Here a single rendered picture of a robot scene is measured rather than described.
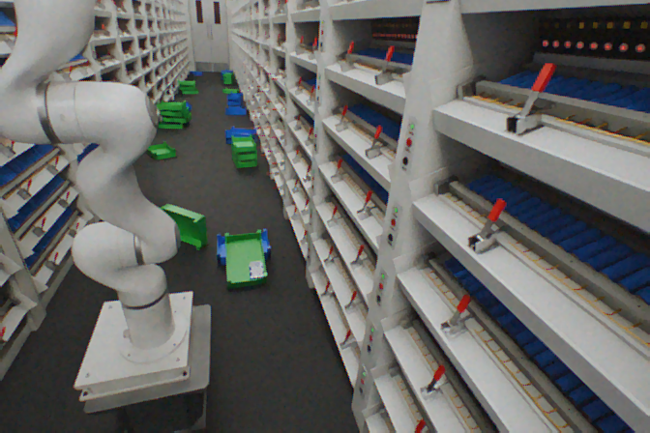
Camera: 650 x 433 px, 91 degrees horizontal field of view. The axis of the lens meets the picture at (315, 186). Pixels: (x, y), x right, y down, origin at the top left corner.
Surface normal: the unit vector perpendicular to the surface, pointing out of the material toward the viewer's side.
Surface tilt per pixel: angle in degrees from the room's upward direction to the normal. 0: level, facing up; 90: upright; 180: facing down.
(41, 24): 86
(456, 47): 90
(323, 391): 0
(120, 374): 5
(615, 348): 21
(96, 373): 5
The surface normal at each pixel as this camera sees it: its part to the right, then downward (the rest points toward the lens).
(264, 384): 0.06, -0.90
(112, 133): 0.25, 0.78
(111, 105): 0.39, -0.05
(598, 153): -0.29, -0.82
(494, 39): 0.26, 0.44
